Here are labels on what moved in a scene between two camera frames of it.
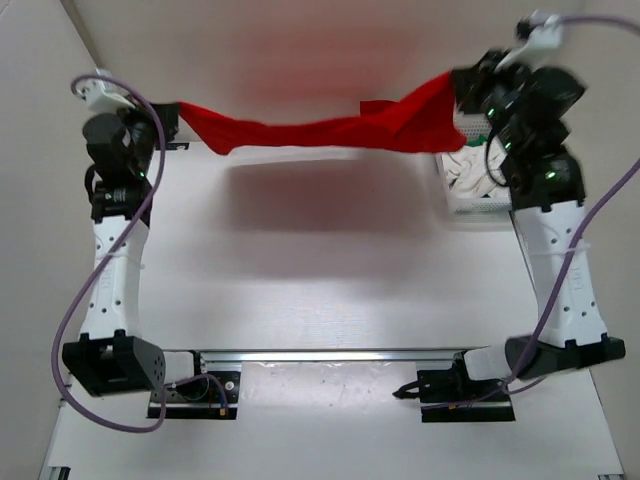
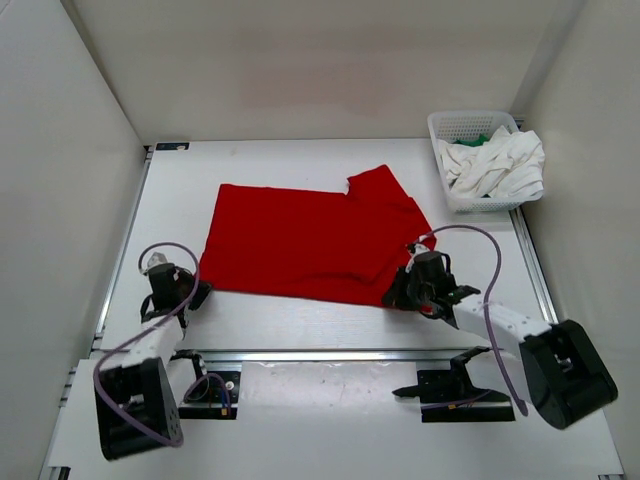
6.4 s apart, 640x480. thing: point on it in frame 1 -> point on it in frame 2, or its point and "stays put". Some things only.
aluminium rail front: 275,356 stays put
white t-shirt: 476,171 stays put
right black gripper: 483,73 -> 396,296
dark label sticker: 175,145 stays put
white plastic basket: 474,126 stays put
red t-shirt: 425,121 -> 337,246
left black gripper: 169,114 -> 202,290
